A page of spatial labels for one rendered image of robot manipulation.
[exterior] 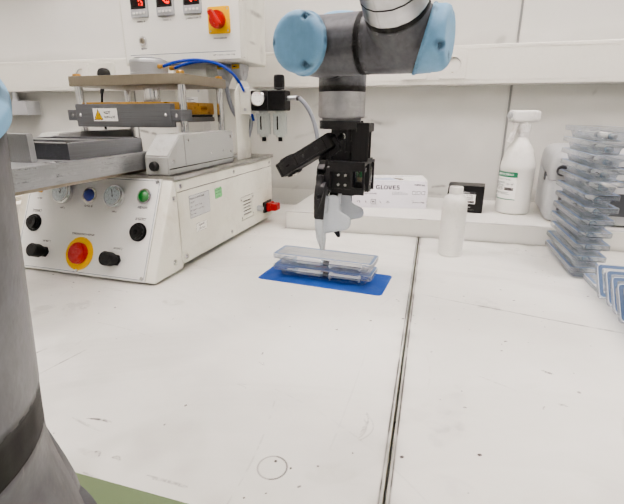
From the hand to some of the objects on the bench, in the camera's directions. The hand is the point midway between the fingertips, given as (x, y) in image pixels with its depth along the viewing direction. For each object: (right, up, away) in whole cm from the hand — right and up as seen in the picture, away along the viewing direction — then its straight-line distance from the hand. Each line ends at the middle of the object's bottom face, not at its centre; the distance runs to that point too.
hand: (327, 237), depth 77 cm
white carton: (+17, +11, +44) cm, 49 cm away
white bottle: (+27, -3, +15) cm, 31 cm away
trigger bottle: (+48, +8, +34) cm, 60 cm away
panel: (-46, -6, +2) cm, 47 cm away
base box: (-36, +1, +26) cm, 45 cm away
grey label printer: (+64, +6, +30) cm, 71 cm away
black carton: (+37, +8, +36) cm, 53 cm away
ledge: (+35, +5, +40) cm, 53 cm away
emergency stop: (-46, -5, +2) cm, 46 cm away
